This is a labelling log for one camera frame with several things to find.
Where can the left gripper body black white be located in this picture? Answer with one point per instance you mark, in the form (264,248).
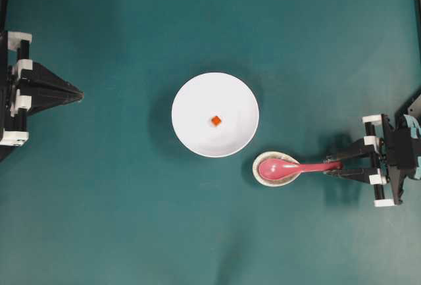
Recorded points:
(14,105)

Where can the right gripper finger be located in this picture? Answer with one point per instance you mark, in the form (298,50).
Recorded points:
(356,174)
(363,147)

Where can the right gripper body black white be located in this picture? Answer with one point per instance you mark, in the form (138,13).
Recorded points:
(399,150)

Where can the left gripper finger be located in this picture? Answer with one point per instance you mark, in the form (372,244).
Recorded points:
(43,98)
(42,76)

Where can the pink ceramic spoon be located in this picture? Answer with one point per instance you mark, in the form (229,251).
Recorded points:
(277,169)

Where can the small red block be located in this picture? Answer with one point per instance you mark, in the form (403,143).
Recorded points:
(216,120)

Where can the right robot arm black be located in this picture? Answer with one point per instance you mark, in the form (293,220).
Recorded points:
(382,189)

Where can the large white bowl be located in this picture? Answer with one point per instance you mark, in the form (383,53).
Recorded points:
(207,95)

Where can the small beige saucer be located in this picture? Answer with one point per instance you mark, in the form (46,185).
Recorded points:
(272,155)

